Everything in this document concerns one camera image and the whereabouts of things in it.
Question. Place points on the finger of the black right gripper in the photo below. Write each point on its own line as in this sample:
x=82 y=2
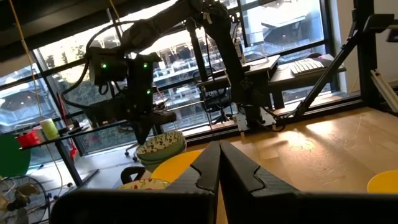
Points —
x=140 y=130
x=147 y=129

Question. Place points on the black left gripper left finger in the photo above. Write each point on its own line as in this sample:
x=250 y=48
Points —
x=186 y=205

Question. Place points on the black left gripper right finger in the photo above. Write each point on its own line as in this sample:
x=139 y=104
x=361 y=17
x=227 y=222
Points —
x=264 y=205

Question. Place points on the yellow plastic mini bowl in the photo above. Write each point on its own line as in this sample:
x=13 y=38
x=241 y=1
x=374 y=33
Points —
x=177 y=166
x=385 y=183

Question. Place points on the red floral bowl green outside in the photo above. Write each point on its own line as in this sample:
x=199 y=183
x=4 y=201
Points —
x=143 y=184

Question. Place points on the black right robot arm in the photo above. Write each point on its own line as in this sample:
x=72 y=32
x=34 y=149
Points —
x=224 y=46

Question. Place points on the black office chair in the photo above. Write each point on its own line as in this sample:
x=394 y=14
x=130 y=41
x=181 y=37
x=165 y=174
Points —
x=214 y=99

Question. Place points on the black workbench table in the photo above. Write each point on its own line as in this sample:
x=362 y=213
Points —
x=69 y=161

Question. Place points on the red cup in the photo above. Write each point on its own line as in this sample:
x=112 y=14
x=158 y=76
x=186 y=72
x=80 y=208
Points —
x=28 y=139

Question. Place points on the black office desk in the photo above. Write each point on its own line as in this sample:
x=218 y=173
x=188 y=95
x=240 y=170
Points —
x=261 y=70

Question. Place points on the green round disc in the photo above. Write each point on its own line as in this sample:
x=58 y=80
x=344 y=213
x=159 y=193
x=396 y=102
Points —
x=12 y=155

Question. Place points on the white keyboard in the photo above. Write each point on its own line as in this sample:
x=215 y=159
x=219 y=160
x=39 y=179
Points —
x=306 y=66

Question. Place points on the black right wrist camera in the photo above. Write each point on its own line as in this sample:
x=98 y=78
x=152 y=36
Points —
x=109 y=67

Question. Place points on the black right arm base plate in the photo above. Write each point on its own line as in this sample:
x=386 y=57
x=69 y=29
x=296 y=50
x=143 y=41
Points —
x=241 y=121

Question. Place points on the black aluminium rig frame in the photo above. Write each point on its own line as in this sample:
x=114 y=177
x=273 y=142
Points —
x=365 y=62

